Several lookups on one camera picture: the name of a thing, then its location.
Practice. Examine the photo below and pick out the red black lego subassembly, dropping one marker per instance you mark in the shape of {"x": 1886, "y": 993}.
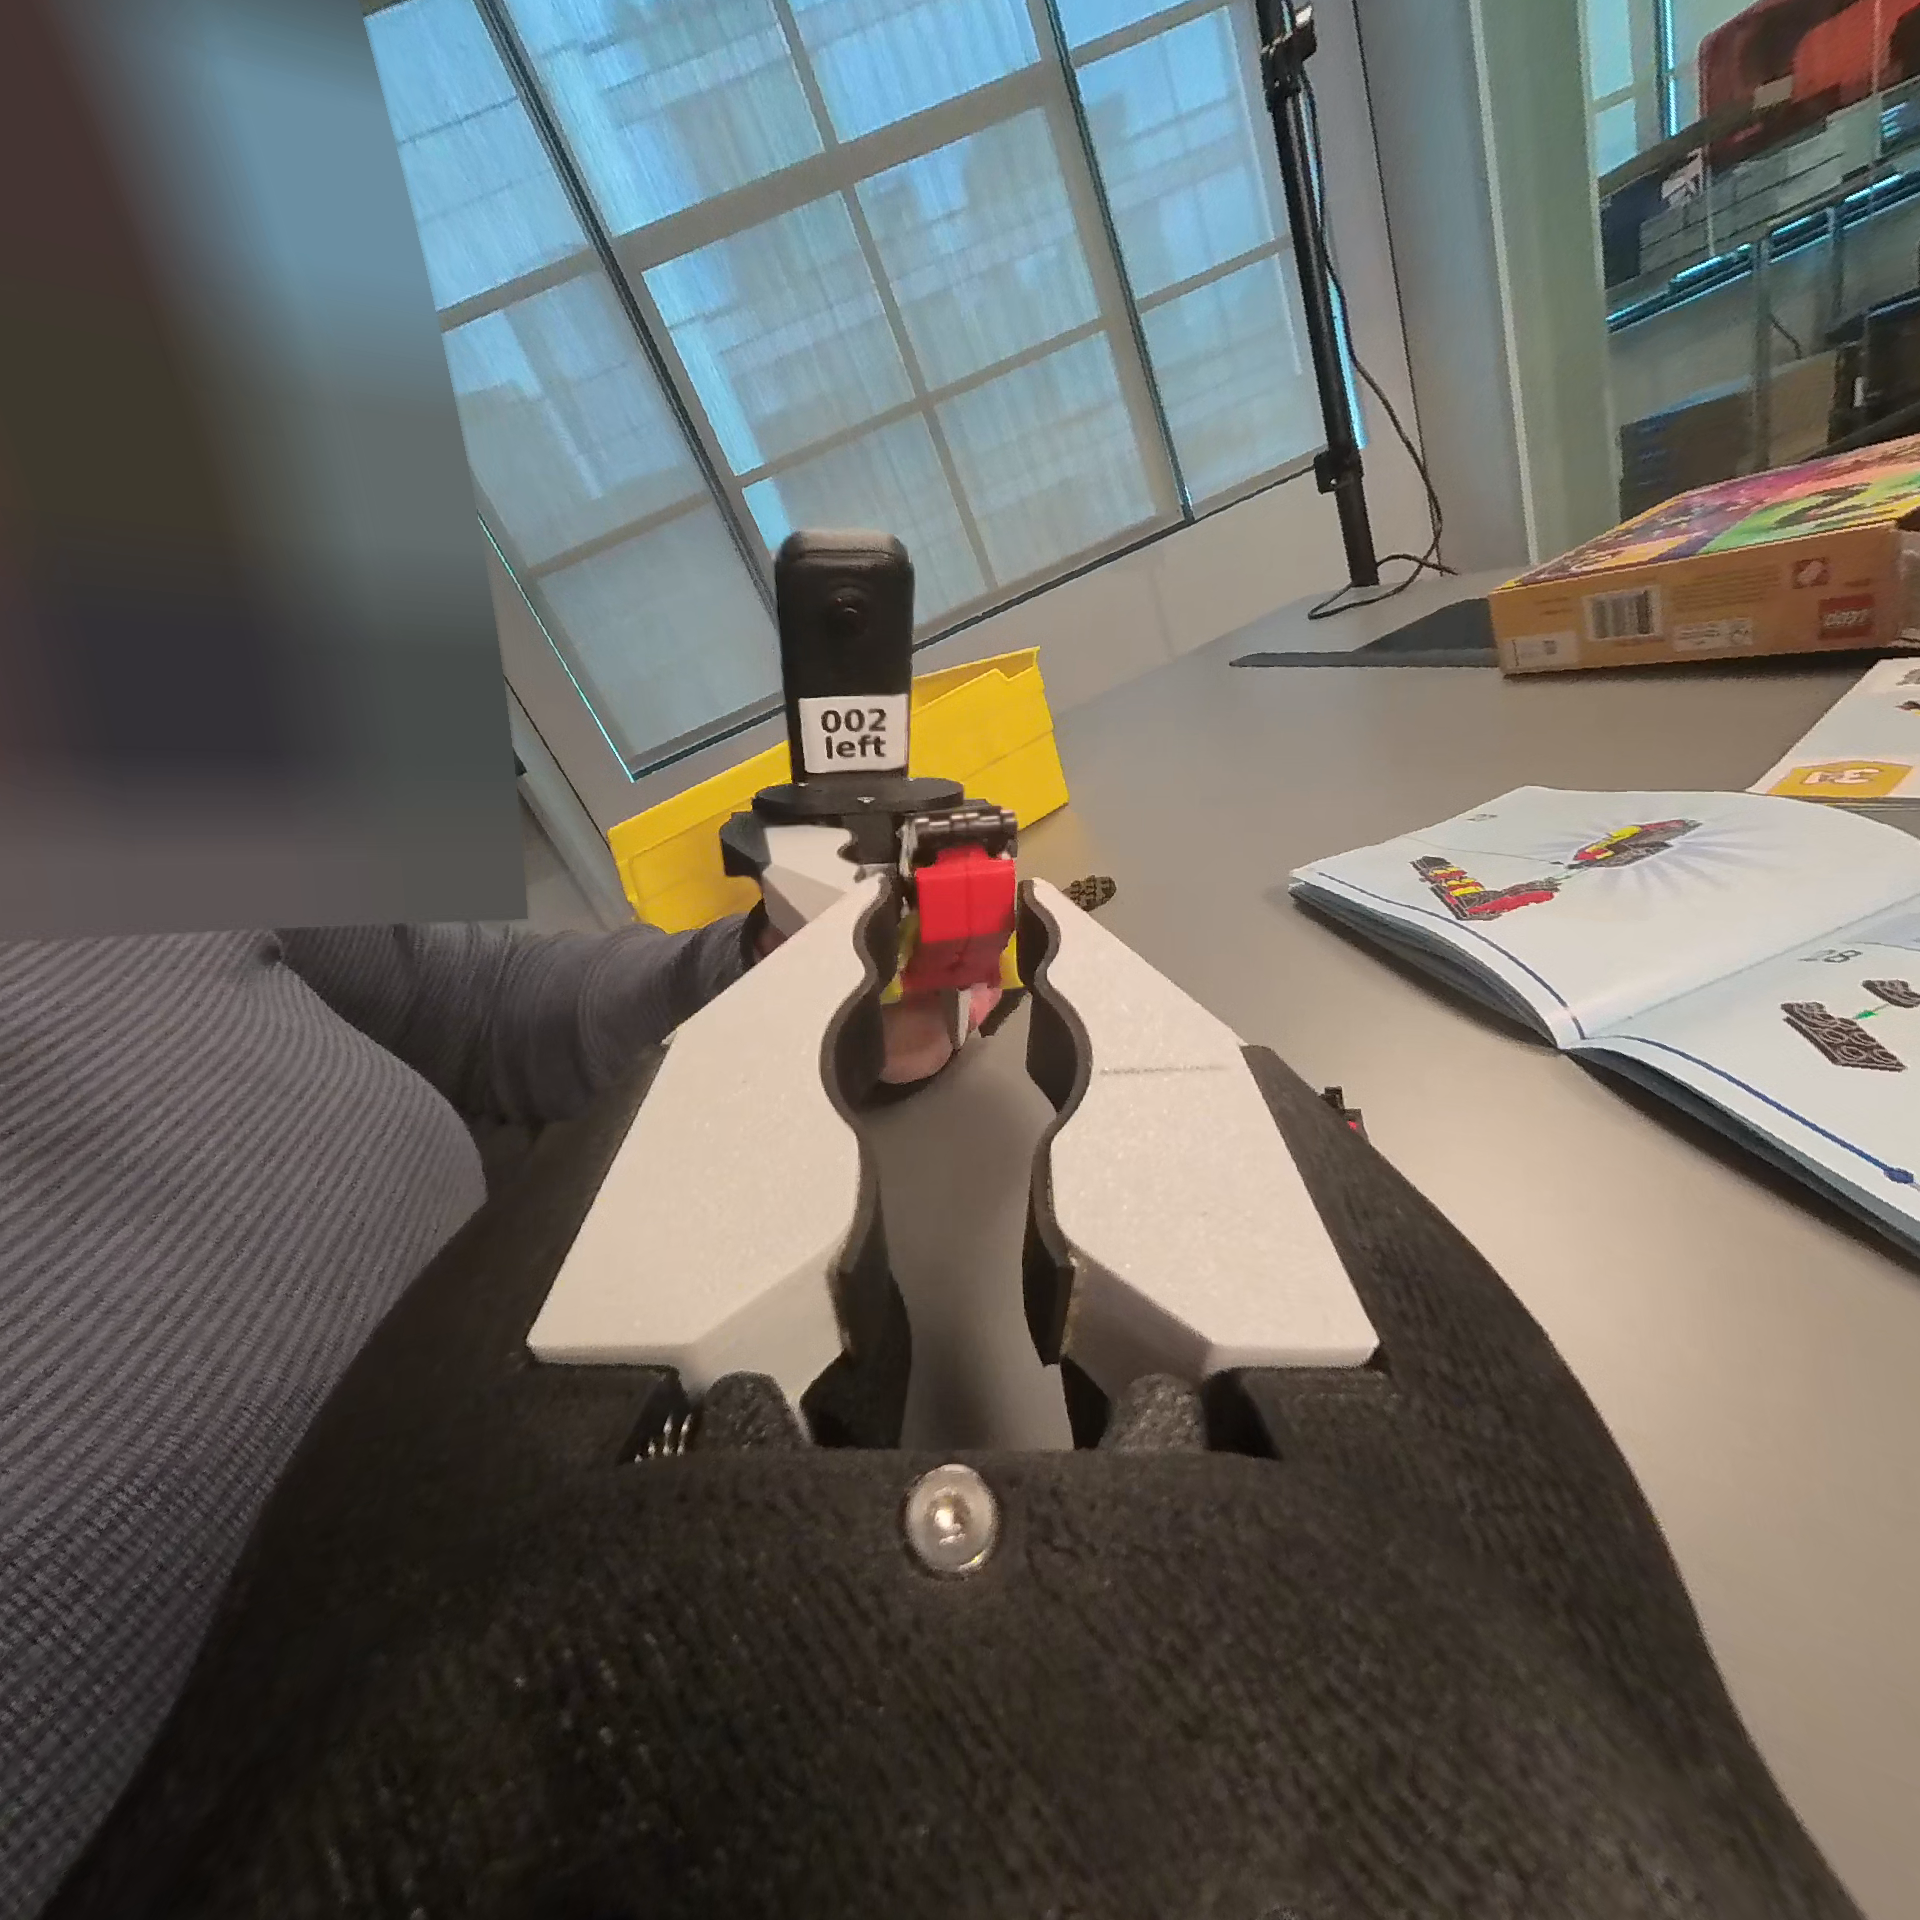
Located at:
{"x": 961, "y": 902}

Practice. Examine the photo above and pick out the colourful lego box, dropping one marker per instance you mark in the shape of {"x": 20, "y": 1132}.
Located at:
{"x": 1681, "y": 599}

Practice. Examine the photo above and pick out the large grid window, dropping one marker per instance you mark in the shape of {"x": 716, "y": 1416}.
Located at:
{"x": 901, "y": 225}

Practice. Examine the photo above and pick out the black red yellow lego model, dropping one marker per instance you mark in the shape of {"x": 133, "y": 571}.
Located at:
{"x": 1092, "y": 892}

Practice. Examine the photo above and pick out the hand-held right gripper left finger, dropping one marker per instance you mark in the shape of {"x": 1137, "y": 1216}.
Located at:
{"x": 706, "y": 1170}

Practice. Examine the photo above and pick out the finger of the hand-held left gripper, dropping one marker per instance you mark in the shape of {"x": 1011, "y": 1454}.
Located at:
{"x": 833, "y": 884}

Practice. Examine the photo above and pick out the person's left hand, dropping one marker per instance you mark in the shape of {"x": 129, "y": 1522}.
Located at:
{"x": 908, "y": 1043}

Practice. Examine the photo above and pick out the shelf rack with boxes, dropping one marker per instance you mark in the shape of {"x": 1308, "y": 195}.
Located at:
{"x": 1725, "y": 225}

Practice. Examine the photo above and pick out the black floor mat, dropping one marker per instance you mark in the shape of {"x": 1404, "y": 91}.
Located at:
{"x": 1395, "y": 638}

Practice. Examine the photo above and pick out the person's left forearm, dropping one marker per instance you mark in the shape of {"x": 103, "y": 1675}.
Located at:
{"x": 524, "y": 1003}

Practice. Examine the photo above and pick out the black stand pole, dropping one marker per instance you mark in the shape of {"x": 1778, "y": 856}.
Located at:
{"x": 1319, "y": 299}

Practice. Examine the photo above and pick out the white booklet with yellow square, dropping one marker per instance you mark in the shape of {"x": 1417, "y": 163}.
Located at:
{"x": 1862, "y": 735}

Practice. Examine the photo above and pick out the person's arm, grey sleeve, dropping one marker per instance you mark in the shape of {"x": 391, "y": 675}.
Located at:
{"x": 182, "y": 1276}

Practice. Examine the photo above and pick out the open lego instruction booklet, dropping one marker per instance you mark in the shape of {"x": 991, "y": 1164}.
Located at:
{"x": 1651, "y": 931}

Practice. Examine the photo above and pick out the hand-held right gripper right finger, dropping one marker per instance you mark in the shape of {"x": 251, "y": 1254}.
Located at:
{"x": 1202, "y": 1201}

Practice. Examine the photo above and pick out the yellow plastic bin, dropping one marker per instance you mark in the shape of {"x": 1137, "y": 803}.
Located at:
{"x": 991, "y": 735}

